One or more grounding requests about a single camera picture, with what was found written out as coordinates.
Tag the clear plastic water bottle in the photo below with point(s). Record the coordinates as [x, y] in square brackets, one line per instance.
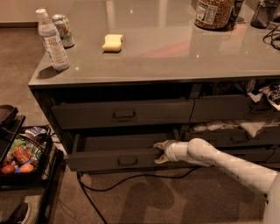
[51, 41]

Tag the red apple in tray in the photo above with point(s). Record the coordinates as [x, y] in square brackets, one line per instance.
[7, 169]

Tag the orange snack can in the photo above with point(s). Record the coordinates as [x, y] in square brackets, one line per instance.
[20, 155]

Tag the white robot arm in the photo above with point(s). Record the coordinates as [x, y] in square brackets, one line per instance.
[200, 152]

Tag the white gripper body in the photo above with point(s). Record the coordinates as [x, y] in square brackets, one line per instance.
[171, 151]

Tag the large snack jar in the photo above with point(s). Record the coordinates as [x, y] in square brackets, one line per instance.
[213, 14]

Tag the yellow sponge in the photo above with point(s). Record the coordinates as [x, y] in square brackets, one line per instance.
[112, 43]

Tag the orange fruit in tray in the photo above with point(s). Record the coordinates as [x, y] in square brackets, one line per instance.
[26, 168]

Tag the green soda can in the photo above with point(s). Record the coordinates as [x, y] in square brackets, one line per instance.
[62, 24]

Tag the black tray of snacks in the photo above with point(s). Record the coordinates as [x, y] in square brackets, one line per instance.
[38, 144]

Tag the dark glass behind jar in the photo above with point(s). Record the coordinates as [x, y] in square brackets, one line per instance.
[236, 10]

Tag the dark kettle appliance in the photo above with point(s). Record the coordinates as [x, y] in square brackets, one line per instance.
[266, 11]

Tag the grey drawer cabinet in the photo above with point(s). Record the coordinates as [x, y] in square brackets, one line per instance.
[164, 56]

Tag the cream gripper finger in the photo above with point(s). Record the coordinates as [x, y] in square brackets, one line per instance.
[163, 145]
[163, 159]

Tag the patterned bag in drawer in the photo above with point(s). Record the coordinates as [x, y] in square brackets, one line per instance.
[272, 93]

